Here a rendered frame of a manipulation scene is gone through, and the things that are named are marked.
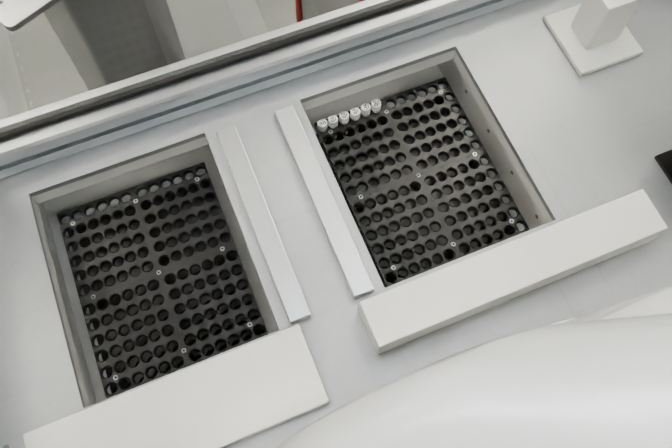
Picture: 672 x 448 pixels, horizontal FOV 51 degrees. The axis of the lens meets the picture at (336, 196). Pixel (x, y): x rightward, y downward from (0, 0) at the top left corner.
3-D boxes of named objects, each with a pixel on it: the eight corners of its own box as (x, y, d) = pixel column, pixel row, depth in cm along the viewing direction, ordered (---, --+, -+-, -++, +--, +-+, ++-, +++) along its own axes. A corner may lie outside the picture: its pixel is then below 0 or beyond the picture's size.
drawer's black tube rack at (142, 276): (75, 233, 86) (56, 213, 80) (212, 184, 89) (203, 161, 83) (123, 408, 78) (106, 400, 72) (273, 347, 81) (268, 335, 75)
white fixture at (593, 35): (542, 19, 86) (567, -39, 77) (602, -2, 87) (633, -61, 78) (579, 77, 83) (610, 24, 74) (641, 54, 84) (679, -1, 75)
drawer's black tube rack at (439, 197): (314, 147, 91) (313, 122, 85) (437, 103, 94) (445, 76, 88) (384, 303, 83) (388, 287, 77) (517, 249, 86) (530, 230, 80)
